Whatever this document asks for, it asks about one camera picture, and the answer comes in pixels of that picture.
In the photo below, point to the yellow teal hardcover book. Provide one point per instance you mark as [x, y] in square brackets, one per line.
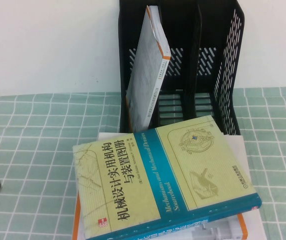
[157, 180]

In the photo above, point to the white book with orange spine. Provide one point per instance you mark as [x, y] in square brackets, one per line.
[145, 82]

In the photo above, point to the white orange ROS book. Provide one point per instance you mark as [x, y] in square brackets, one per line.
[218, 227]

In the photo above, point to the plain white book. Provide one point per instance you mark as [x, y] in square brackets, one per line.
[248, 165]

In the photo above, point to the black mesh book holder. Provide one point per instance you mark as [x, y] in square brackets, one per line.
[208, 32]

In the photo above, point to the green checked tablecloth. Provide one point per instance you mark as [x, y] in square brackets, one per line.
[27, 140]

